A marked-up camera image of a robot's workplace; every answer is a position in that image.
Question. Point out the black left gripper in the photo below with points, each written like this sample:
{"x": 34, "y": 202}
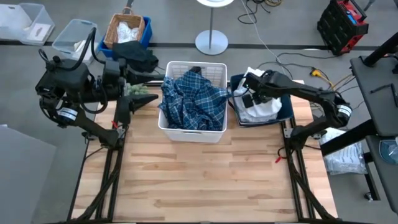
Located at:
{"x": 113, "y": 77}

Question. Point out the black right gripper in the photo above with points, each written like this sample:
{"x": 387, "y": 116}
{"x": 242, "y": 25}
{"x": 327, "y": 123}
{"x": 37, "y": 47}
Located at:
{"x": 262, "y": 82}

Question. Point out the white cloth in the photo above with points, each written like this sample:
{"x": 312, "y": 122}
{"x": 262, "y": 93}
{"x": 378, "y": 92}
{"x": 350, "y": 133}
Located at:
{"x": 264, "y": 112}
{"x": 127, "y": 32}

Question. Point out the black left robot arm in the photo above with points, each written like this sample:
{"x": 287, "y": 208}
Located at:
{"x": 66, "y": 77}

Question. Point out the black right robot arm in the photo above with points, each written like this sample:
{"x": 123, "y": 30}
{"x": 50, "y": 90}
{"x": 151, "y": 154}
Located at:
{"x": 304, "y": 90}

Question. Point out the black cloth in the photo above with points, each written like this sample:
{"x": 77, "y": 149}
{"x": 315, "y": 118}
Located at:
{"x": 135, "y": 56}

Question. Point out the navy blue bin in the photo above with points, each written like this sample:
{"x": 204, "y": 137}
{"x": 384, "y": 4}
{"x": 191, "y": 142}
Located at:
{"x": 287, "y": 112}

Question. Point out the red zip tie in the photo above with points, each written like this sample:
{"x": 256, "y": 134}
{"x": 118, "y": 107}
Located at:
{"x": 114, "y": 124}
{"x": 278, "y": 159}

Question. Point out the blue plaid shirt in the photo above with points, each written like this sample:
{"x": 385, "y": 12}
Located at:
{"x": 192, "y": 99}

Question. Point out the blue plastic bin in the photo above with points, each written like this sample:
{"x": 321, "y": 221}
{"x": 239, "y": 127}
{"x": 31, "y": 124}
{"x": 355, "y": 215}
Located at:
{"x": 147, "y": 34}

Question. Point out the white cloth in wicker basket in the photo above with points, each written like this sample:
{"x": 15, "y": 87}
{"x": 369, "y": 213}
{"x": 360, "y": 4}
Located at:
{"x": 127, "y": 32}

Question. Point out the wicker basket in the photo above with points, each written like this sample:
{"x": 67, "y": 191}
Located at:
{"x": 110, "y": 34}

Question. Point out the yellow plug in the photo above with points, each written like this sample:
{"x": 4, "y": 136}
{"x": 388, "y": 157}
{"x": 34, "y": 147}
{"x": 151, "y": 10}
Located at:
{"x": 316, "y": 73}

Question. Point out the white laundry basket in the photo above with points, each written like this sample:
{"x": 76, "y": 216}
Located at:
{"x": 192, "y": 135}

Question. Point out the white item in clear bin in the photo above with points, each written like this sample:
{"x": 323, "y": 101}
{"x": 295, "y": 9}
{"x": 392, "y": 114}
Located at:
{"x": 81, "y": 49}

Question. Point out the clear open plastic bin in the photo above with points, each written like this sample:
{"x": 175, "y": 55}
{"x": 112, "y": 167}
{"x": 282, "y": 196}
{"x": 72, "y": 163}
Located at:
{"x": 73, "y": 34}

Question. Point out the clear plastic bag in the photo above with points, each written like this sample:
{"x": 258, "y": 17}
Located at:
{"x": 345, "y": 155}

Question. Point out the red and black tool case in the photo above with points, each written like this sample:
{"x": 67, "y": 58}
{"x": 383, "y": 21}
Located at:
{"x": 340, "y": 29}

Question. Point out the white paper sheet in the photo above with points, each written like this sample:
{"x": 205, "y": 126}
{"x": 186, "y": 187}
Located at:
{"x": 38, "y": 32}

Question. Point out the black desk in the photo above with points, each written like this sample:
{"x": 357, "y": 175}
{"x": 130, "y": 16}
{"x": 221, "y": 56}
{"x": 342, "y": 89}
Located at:
{"x": 376, "y": 102}

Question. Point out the black pen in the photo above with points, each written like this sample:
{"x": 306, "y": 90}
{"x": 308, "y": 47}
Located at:
{"x": 381, "y": 88}

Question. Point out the black pole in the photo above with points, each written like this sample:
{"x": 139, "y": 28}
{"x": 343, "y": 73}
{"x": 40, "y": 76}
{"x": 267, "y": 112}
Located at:
{"x": 382, "y": 49}

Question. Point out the clear lidded plastic bin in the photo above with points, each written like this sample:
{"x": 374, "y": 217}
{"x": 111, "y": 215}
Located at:
{"x": 18, "y": 21}

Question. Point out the black aluminium frame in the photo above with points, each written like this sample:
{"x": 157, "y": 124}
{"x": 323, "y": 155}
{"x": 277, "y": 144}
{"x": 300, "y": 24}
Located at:
{"x": 107, "y": 177}
{"x": 300, "y": 180}

